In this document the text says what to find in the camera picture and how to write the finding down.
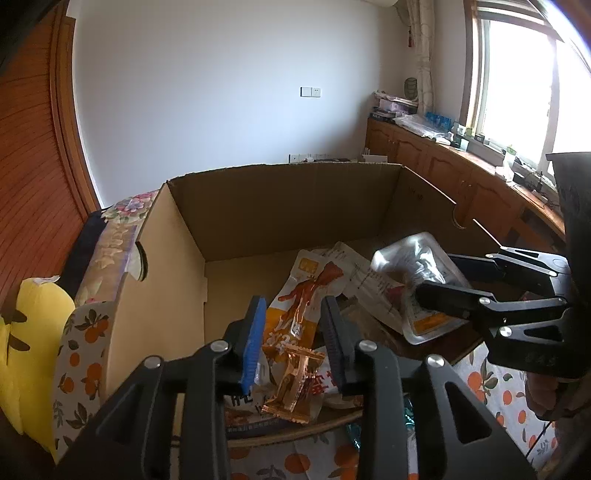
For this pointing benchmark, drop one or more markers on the white wall socket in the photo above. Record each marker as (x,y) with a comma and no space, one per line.
(310,92)

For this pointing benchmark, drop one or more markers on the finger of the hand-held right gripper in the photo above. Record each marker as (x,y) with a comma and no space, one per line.
(452,300)
(508,265)

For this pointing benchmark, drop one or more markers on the wooden wardrobe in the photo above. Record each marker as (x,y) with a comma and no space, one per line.
(37,138)

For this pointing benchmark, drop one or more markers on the brown cardboard box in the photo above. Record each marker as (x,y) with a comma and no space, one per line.
(277,217)

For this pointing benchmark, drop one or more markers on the window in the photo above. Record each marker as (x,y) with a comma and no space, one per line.
(517,83)

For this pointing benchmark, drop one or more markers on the person's right hand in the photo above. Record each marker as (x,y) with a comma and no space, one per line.
(547,394)

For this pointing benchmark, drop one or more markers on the orange fruit print bedsheet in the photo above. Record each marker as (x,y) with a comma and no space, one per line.
(78,364)

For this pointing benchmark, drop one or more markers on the silver foil snack packet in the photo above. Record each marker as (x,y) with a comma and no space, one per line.
(415,258)

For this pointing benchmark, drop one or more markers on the yellow plush toy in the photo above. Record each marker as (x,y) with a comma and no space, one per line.
(27,355)

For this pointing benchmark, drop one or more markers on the stack of boxes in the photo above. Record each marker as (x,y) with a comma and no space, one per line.
(392,107)

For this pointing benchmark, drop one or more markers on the blue boxes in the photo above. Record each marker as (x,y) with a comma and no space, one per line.
(437,121)

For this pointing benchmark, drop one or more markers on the teal candy wrapper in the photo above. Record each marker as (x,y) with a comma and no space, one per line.
(355,431)

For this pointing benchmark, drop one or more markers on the white air conditioner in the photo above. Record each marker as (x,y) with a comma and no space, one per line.
(385,2)

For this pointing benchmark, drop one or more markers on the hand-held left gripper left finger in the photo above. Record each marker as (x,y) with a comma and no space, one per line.
(255,341)

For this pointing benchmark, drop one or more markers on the white packet with red characters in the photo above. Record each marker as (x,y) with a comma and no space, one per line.
(323,385)

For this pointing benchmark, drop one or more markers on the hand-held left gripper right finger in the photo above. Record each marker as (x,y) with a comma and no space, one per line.
(333,346)

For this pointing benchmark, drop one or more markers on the wooden cabinet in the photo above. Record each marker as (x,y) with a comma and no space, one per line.
(443,166)

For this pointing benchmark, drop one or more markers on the copper candy wrapper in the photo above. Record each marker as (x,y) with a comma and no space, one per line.
(291,383)

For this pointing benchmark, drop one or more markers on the dark cloth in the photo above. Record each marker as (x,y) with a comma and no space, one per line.
(83,249)

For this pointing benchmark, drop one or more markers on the orange and white snack packet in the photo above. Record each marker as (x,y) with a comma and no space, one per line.
(304,295)

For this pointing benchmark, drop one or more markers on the clear plastic bag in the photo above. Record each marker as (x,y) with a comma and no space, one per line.
(422,125)

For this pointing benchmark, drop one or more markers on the white power strip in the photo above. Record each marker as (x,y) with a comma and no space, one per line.
(309,157)

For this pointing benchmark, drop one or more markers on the round hand fan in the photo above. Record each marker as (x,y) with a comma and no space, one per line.
(410,87)

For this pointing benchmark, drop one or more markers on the floral quilt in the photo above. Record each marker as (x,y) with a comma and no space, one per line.
(115,240)

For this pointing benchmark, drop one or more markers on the patterned curtain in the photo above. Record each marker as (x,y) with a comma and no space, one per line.
(422,50)

